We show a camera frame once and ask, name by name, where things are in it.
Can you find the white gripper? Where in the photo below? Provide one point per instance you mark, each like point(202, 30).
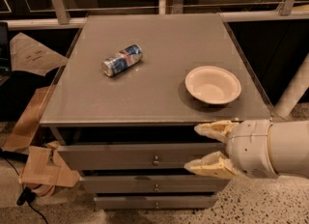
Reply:
point(249, 147)

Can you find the grey top drawer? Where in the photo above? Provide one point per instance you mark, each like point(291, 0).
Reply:
point(135, 156)

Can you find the grey drawer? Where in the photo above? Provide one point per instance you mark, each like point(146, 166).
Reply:
point(152, 184)
point(155, 202)
point(135, 156)

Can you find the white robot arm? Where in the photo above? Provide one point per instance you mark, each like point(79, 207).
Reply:
point(288, 145)

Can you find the grey bottom drawer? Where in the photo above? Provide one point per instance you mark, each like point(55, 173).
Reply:
point(155, 202)

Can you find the grey drawer cabinet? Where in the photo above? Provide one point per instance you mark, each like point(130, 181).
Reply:
point(148, 102)

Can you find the grey middle drawer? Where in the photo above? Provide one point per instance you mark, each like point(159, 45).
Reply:
point(152, 184)

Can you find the white paper bowl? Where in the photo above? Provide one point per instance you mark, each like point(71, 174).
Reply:
point(212, 85)

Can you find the blue silver drink can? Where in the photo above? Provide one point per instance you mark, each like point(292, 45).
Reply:
point(122, 60)

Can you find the cardboard pieces on floor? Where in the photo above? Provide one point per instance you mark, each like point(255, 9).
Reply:
point(45, 170)

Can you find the long cardboard strip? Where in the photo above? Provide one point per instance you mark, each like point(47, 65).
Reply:
point(26, 130)

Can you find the brown cardboard sheet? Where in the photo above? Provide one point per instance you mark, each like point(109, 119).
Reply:
point(32, 56)

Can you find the metal railing frame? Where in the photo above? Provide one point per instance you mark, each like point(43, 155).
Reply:
point(154, 12)

